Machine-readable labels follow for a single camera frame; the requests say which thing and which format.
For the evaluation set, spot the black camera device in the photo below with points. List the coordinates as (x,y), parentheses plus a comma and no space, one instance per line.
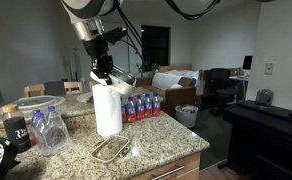
(8,152)

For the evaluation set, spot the white waste basket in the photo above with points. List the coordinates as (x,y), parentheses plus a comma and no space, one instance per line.
(186,115)

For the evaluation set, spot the wooden chair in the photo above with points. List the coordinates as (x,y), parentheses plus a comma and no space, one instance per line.
(91,84)
(54,88)

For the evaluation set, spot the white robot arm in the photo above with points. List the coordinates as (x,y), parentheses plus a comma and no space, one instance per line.
(85,18)

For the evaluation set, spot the white oval plate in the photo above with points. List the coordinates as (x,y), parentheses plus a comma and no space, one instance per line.
(27,104)

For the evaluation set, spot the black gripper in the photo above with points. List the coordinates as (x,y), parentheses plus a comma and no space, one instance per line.
(97,49)

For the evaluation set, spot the red blue drink bottle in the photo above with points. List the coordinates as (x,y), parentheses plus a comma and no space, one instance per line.
(155,104)
(147,105)
(130,108)
(123,110)
(139,108)

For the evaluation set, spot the black office chair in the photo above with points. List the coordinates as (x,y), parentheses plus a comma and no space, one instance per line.
(222,85)

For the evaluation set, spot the clear water bottle pack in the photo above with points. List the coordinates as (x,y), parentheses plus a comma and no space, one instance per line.
(50,131)

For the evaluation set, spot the black piano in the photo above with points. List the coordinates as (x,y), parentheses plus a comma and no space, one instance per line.
(261,140)

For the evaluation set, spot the white steel lunch box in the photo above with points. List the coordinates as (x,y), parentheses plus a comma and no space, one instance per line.
(118,79)

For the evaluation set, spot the white wall switch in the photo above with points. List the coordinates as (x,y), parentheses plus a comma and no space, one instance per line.
(270,67)

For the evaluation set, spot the black sleeved jar wooden lid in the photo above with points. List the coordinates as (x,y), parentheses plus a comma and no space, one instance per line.
(15,127)

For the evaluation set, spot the dark monitor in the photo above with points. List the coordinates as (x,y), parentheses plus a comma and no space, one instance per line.
(247,62)

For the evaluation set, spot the wooden drawer with handle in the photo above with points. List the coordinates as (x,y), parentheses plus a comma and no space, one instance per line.
(186,168)

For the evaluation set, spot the white paper towel roll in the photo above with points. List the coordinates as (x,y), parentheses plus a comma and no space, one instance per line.
(107,107)

